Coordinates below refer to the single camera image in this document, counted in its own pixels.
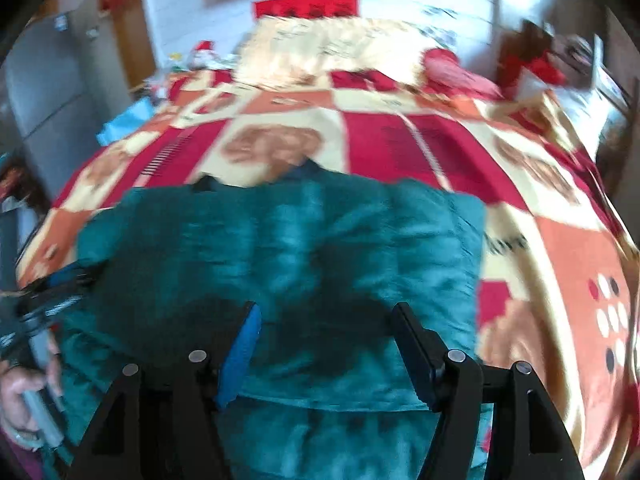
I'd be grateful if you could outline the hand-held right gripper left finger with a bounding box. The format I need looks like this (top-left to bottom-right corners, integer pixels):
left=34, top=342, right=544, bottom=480
left=65, top=302, right=263, bottom=480

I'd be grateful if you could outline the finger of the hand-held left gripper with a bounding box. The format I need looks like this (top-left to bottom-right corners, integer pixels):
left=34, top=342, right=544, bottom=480
left=30, top=264, right=107, bottom=297
left=17, top=291, right=85, bottom=322

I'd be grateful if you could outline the person's left hand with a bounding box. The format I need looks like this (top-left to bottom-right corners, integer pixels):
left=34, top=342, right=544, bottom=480
left=0, top=352, right=65, bottom=438

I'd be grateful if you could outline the red and white toy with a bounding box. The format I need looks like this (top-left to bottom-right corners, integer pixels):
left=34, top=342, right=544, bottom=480
left=189, top=40, right=222, bottom=69

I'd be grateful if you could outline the red and cream printed blanket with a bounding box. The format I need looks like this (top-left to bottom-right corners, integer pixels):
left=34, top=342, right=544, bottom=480
left=15, top=67, right=640, bottom=480

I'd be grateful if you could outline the wooden furniture frame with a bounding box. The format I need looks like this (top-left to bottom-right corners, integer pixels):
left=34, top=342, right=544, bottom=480
left=500, top=20, right=637, bottom=196

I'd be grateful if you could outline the red cloth bundle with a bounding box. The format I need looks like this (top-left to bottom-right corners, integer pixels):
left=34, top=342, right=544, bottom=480
left=505, top=54, right=567, bottom=87

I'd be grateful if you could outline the white pillow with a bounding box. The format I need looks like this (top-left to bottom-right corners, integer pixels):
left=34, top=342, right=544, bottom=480
left=520, top=67, right=626, bottom=161

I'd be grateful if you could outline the red wall banner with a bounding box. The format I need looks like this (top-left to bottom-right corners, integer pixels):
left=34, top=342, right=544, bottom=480
left=252, top=0, right=361, bottom=22

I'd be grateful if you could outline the light blue cloth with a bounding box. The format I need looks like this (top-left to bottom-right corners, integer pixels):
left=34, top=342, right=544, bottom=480
left=97, top=97, right=157, bottom=146

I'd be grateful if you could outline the teal quilted puffer jacket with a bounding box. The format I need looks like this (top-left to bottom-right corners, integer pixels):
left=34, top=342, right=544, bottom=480
left=40, top=159, right=493, bottom=480

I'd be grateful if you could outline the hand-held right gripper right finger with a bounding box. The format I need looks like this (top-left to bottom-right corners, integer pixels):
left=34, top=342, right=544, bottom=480
left=391, top=302, right=586, bottom=480

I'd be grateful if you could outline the grey refrigerator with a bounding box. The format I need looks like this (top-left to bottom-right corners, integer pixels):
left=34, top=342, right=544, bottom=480
left=0, top=10, right=115, bottom=192

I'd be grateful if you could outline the red ruffled pillow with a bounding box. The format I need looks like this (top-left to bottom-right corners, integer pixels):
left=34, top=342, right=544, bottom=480
left=420, top=47, right=506, bottom=101

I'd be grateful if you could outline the cream embroidered pillow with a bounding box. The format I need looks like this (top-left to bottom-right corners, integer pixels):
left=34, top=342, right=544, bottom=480
left=232, top=15, right=446, bottom=88

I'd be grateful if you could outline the wooden door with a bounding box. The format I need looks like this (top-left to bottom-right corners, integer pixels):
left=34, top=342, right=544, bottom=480
left=97, top=0, right=160, bottom=92

